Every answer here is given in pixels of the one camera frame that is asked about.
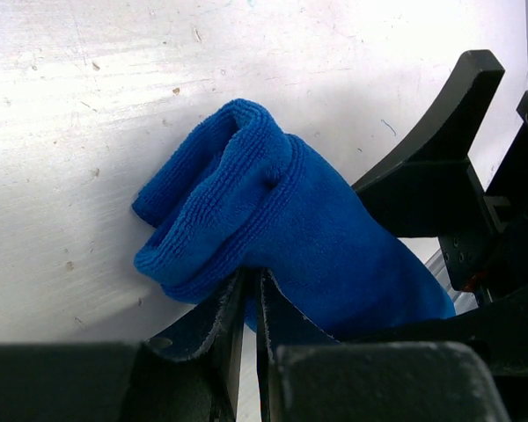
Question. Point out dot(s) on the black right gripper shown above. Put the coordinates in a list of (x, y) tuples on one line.
[(427, 187)]

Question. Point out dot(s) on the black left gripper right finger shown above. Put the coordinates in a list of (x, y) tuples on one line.
[(306, 375)]

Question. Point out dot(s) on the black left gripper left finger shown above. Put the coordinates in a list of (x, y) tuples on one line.
[(187, 372)]

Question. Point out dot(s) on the blue microfiber towel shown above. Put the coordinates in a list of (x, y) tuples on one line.
[(240, 192)]

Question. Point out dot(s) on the aluminium mounting rail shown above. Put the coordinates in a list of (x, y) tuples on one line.
[(463, 301)]

